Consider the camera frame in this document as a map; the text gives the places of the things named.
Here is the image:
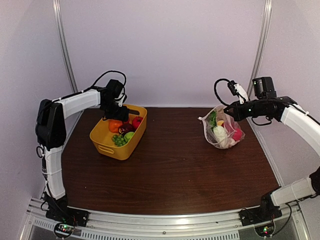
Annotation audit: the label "dark purple plush fruit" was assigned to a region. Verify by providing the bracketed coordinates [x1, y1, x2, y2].
[118, 123, 136, 136]

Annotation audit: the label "front aluminium rail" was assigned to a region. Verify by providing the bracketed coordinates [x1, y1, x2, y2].
[19, 197, 308, 240]

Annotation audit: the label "green plush grapes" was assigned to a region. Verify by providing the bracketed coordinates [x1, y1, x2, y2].
[111, 134, 127, 147]

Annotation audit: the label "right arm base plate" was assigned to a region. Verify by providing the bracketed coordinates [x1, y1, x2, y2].
[238, 207, 283, 227]

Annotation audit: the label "green plush vegetable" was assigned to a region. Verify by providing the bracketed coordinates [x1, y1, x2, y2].
[124, 131, 135, 142]

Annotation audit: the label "circuit board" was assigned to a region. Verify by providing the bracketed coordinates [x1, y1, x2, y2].
[53, 222, 75, 239]
[254, 223, 275, 238]

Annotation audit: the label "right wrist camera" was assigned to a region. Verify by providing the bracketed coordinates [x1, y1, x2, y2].
[227, 80, 250, 104]

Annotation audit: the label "right black cable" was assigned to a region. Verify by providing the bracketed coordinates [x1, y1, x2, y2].
[213, 78, 233, 107]

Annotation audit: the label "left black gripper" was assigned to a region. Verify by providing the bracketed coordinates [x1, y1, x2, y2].
[102, 99, 130, 122]

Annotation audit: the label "yellow plastic basket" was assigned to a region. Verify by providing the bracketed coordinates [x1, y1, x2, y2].
[89, 104, 147, 161]

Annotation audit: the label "left aluminium frame post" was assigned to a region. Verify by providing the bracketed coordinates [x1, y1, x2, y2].
[52, 0, 79, 94]

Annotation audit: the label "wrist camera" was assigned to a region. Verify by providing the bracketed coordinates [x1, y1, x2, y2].
[227, 80, 250, 104]
[116, 91, 128, 105]

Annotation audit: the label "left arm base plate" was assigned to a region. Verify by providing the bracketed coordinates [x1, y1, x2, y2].
[45, 206, 89, 227]

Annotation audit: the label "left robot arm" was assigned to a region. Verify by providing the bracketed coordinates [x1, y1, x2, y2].
[35, 79, 130, 222]

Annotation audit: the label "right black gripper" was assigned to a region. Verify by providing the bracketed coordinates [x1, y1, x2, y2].
[224, 98, 266, 122]

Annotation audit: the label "left black cable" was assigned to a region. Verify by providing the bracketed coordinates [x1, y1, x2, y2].
[82, 70, 127, 96]

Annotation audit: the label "yellow plush burger bun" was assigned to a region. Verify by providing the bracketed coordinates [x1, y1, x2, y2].
[217, 120, 224, 127]

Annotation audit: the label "white plush daikon radish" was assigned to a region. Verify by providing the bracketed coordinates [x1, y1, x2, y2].
[209, 111, 228, 149]

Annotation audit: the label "aluminium frame post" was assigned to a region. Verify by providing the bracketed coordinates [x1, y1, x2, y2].
[52, 0, 79, 94]
[247, 0, 273, 97]

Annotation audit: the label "right circuit board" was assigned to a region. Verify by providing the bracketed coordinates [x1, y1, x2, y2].
[254, 223, 275, 238]

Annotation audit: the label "red plush tomato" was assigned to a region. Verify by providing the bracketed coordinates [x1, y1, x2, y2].
[131, 116, 144, 130]

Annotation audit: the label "orange plush fruit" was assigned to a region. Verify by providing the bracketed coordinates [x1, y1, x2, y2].
[108, 119, 124, 133]

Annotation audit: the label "black cable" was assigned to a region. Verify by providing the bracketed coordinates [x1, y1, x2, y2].
[82, 70, 127, 96]
[213, 78, 233, 107]

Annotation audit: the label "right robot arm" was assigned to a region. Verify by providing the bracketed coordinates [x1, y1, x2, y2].
[224, 76, 320, 221]

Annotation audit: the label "right aluminium frame post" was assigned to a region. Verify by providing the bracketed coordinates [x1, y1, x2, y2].
[247, 0, 273, 97]

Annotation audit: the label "clear zip top bag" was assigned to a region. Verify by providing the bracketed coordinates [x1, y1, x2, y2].
[197, 105, 246, 150]

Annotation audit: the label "left circuit board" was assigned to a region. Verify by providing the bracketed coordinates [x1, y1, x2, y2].
[53, 222, 75, 239]

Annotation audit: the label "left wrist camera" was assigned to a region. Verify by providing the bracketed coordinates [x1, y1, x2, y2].
[116, 91, 128, 105]

